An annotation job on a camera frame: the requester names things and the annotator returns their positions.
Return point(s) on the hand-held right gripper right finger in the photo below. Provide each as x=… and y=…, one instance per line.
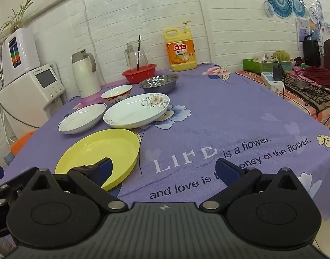
x=227, y=171

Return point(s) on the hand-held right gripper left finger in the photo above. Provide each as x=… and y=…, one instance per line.
x=105, y=168

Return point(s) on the yellow plastic plate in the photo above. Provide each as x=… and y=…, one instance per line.
x=100, y=151

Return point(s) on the white bowl with red pattern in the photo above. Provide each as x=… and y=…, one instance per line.
x=116, y=93

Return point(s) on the orange stool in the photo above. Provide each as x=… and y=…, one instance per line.
x=22, y=141

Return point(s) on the purple printed tablecloth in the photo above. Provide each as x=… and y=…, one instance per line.
x=221, y=118

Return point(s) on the white plate with blue rim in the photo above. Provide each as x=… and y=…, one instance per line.
x=82, y=117

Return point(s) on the white floral plate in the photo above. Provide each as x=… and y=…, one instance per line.
x=132, y=110

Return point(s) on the white water dispenser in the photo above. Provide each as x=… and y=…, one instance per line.
x=24, y=99

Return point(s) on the white thermos jug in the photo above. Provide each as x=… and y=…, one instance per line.
x=85, y=75

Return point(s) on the red plastic basket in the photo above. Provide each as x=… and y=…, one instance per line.
x=139, y=77

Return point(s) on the white power strip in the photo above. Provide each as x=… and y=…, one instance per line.
x=270, y=82

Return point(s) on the checkered cloth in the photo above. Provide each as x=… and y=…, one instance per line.
x=297, y=99

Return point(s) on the steel basin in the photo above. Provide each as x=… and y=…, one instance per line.
x=159, y=82

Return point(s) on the green box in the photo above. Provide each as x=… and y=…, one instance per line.
x=256, y=66

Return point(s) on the black power adapter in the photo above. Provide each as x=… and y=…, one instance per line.
x=277, y=72

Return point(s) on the dark patterned cloth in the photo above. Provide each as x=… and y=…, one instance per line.
x=310, y=95

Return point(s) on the glass pitcher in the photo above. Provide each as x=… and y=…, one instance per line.
x=132, y=56

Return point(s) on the dark phone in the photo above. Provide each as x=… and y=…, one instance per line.
x=303, y=84

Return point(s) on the black stirring stick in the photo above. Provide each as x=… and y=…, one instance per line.
x=138, y=54

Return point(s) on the white water purifier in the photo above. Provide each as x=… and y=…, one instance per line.
x=22, y=51

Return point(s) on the yellow loofah sponge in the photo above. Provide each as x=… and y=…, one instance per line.
x=281, y=55

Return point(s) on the yellow detergent bottle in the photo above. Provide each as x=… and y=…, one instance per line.
x=181, y=51

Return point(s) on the red knitted cloth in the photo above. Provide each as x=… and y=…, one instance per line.
x=320, y=75

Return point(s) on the black cylindrical container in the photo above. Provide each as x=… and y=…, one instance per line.
x=311, y=51

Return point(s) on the potted plant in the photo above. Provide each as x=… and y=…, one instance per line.
x=16, y=16

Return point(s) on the wall pictures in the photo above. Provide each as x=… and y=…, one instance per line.
x=305, y=31

